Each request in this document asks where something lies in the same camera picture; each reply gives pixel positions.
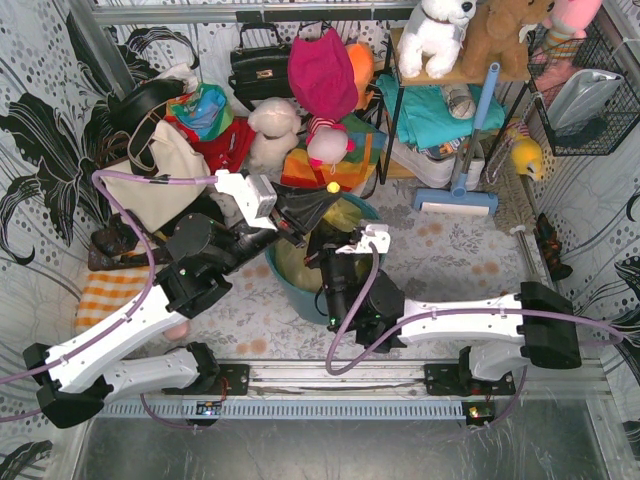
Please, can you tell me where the dark patterned cloth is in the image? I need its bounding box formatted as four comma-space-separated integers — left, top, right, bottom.
534, 213, 573, 282

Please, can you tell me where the wooden metal shelf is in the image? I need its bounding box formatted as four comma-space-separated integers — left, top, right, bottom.
375, 27, 532, 185

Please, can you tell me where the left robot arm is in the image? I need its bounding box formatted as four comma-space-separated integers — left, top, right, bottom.
23, 174, 341, 429

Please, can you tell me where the beige chenille mop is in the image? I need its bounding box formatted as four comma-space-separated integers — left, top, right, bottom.
487, 149, 551, 286

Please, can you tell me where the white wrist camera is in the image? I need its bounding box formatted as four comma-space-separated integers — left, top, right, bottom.
215, 169, 278, 231
336, 223, 391, 255

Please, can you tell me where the metal base rail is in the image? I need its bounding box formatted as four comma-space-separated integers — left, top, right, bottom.
100, 359, 612, 422

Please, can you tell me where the colourful printed cloth bag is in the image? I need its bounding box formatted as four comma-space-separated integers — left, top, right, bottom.
164, 83, 234, 143

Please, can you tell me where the yellow plush duck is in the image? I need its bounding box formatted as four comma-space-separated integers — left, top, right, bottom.
506, 122, 544, 181

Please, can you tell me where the teal plastic trash bin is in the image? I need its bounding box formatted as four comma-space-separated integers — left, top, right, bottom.
265, 193, 380, 326

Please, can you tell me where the cream plush sheep toy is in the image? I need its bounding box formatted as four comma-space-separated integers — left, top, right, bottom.
248, 97, 302, 168

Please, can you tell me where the orange plush toy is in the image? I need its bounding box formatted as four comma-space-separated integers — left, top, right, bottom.
346, 42, 374, 110

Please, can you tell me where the teal folded cloth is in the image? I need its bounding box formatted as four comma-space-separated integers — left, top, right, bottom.
376, 74, 506, 149

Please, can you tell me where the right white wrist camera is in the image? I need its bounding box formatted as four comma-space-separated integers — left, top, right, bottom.
336, 223, 391, 255

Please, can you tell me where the orange checked towel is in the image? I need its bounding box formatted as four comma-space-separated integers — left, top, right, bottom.
74, 267, 149, 333

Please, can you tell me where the white plush dog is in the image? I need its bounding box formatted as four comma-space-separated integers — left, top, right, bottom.
398, 0, 477, 79

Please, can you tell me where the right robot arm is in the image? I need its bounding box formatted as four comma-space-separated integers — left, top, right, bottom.
305, 221, 582, 397

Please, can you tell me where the pink plush doll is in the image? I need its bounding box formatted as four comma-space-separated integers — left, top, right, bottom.
306, 116, 355, 168

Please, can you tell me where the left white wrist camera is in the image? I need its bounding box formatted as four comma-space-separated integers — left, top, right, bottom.
215, 169, 278, 231

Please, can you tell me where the black wire basket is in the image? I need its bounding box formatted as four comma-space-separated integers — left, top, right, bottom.
528, 25, 639, 156

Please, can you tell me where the yellow translucent trash bag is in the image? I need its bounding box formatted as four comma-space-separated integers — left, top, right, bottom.
274, 198, 365, 292

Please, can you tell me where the blue floor sweeper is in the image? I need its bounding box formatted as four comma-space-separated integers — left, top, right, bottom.
413, 62, 501, 216

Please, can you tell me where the grey patterned pouch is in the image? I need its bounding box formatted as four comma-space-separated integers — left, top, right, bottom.
441, 83, 476, 120

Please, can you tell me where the red folded cloth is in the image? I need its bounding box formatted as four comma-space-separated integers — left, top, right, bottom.
191, 117, 256, 174

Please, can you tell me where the brown plush bear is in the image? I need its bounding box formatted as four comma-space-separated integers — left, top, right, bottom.
461, 0, 555, 79

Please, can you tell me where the cream canvas tote bag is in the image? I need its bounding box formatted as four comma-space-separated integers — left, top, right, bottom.
102, 120, 211, 232

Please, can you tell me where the black leather handbag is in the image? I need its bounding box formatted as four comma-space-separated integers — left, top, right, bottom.
228, 22, 294, 112

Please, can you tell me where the rainbow striped folded cloth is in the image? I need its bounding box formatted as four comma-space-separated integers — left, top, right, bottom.
280, 114, 387, 194

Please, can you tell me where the magenta fabric bag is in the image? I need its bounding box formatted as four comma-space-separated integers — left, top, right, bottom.
287, 27, 358, 121

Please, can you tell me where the pink plush toy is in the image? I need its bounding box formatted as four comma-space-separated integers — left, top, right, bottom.
541, 0, 602, 58

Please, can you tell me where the pink glasses case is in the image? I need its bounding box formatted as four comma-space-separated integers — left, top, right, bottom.
163, 321, 190, 341

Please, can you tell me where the brown patterned bag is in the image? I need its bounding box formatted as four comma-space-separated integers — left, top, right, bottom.
88, 212, 172, 272

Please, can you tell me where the silver foil pouch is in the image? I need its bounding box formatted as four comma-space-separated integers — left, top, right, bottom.
547, 69, 624, 130

